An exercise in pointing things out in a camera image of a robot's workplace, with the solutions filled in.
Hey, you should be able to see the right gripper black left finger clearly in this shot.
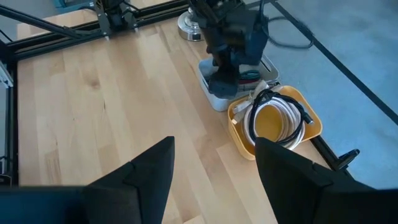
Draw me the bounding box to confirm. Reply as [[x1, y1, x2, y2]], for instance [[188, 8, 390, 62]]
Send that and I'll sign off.
[[81, 136, 175, 224]]

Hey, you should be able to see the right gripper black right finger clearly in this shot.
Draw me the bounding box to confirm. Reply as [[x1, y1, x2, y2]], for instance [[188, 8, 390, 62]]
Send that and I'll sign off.
[[255, 137, 398, 224]]

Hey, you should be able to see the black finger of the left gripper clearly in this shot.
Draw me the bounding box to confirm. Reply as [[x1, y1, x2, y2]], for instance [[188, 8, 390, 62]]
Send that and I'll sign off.
[[214, 51, 241, 75], [207, 73, 240, 100]]

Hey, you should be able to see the white USB cable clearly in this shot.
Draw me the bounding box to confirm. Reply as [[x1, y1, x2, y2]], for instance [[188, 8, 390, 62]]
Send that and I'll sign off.
[[231, 101, 307, 151], [242, 96, 307, 151], [231, 79, 305, 150]]

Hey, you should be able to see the black USB cable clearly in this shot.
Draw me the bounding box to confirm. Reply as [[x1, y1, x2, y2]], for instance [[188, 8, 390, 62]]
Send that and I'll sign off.
[[248, 88, 315, 146]]

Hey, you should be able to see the grey plastic bin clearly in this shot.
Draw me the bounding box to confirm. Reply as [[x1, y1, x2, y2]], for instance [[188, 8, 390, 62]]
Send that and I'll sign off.
[[196, 54, 280, 113]]

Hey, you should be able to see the white shade chrome table lamp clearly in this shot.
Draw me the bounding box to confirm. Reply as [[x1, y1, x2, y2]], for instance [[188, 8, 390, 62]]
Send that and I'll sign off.
[[177, 6, 208, 42]]

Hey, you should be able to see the orange plastic bin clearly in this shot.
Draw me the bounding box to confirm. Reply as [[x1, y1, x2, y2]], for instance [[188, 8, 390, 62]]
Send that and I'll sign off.
[[226, 85, 323, 162]]

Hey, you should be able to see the black table edge clamp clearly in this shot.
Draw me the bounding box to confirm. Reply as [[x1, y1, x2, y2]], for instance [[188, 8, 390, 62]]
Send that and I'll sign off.
[[334, 148, 361, 171]]

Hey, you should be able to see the blue metal stand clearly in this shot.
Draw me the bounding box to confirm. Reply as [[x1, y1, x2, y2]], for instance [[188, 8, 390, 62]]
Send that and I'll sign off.
[[52, 0, 98, 10]]

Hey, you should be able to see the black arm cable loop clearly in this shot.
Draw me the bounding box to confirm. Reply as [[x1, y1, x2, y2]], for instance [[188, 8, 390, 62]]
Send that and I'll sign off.
[[259, 0, 314, 50]]

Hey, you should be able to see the black aluminium rig frame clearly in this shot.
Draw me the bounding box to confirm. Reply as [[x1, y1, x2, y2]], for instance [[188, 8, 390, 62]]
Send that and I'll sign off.
[[0, 0, 361, 187]]

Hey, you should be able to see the silver metal frame bracket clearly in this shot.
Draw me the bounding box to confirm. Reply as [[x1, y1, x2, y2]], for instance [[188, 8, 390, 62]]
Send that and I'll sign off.
[[0, 60, 14, 89]]

